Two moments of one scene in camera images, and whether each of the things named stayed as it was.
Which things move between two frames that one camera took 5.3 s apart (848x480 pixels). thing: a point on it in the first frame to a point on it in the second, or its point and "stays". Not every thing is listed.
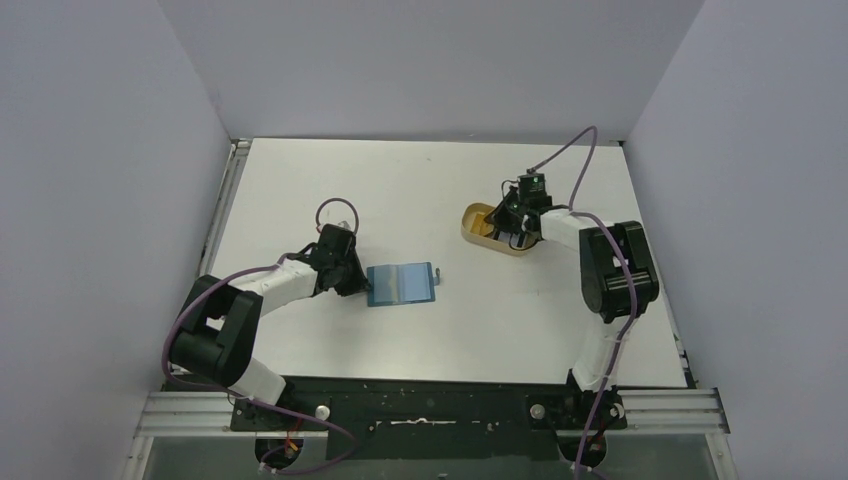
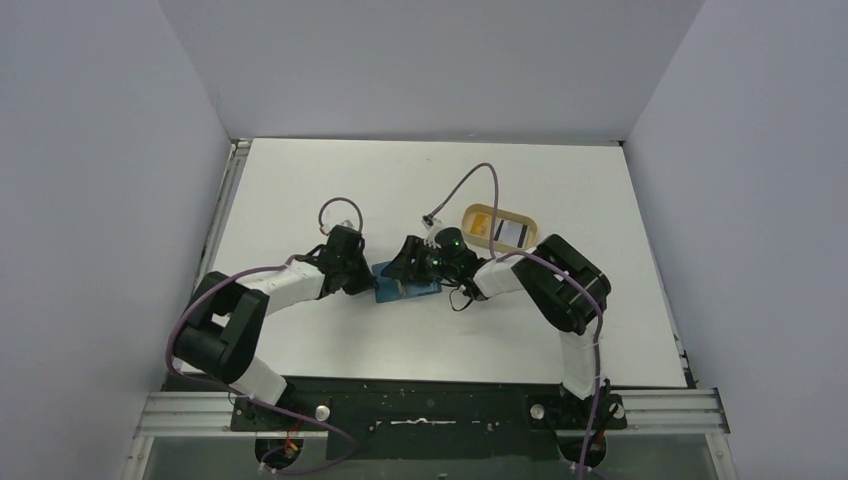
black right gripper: [510, 219] to [413, 257]
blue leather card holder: [394, 284] stays
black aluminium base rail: [432, 419] stays
